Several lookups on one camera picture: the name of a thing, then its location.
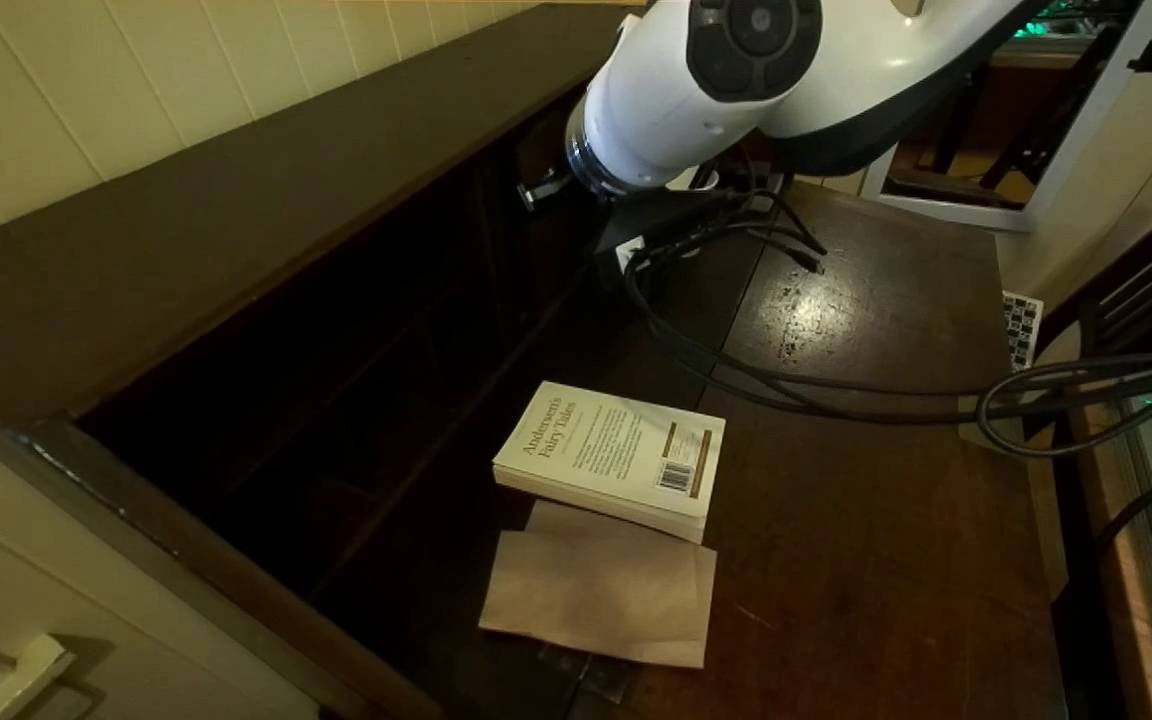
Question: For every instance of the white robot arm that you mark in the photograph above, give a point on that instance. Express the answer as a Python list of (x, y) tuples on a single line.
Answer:
[(825, 83)]

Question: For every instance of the dark wooden dresser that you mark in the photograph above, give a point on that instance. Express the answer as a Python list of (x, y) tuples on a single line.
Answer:
[(293, 349)]

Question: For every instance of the white paperback book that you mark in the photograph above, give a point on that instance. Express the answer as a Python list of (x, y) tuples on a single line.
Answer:
[(615, 452)]

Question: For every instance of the brown paper envelope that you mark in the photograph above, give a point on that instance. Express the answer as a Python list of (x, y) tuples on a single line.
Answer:
[(601, 587)]

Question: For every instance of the white perforated vent bracket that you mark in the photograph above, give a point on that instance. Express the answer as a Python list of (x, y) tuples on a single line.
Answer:
[(1022, 319)]

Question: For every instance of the white cabinet handle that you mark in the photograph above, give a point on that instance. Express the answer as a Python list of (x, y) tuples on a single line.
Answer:
[(37, 666)]

